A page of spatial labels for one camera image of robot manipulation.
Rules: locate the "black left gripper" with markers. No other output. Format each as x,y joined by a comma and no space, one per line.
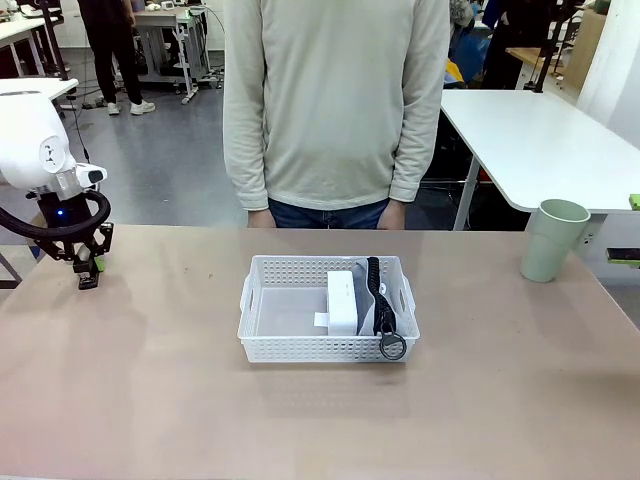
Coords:
57,212

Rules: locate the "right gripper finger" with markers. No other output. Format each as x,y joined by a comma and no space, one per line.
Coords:
625,257
635,202

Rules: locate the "pale green plastic cup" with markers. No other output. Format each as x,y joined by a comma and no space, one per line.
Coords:
547,245

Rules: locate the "grey CAMPUS pencil pouch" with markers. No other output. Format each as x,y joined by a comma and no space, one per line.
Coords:
380,300

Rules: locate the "white rectangular power strip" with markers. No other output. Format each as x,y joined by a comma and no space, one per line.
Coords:
344,305

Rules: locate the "person's right forearm beige sleeve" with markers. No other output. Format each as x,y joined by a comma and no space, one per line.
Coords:
245,165

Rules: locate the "person's left forearm beige sleeve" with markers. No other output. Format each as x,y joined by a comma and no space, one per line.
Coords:
415,160

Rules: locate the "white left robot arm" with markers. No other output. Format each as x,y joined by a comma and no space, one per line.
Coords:
25,145

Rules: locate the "white perforated plastic basket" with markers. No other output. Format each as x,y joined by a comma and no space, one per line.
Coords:
280,350

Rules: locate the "person's right hand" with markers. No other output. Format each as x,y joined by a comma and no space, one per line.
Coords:
261,219

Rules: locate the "person's left hand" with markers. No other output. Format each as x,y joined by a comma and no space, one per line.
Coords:
392,216

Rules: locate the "large white table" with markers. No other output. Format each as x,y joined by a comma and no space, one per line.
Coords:
540,145

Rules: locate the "tall brown cardboard box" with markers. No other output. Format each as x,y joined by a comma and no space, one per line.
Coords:
587,40

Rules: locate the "white table grey leg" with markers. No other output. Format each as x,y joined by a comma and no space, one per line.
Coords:
35,84

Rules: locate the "wooden top background table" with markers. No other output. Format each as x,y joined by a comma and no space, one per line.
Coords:
525,54

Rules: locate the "bystander in black trousers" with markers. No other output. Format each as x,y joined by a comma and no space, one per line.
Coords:
112,55

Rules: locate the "bystander in dark clothes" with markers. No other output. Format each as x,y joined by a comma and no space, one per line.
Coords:
510,40

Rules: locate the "black pole stand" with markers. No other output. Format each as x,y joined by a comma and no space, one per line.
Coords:
54,35

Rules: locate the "white background desk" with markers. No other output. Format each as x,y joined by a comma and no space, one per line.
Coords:
20,27

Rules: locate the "white framed equipment cart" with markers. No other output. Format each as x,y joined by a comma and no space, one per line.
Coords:
155,20

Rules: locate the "person in beige sweater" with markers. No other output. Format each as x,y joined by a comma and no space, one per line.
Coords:
340,100

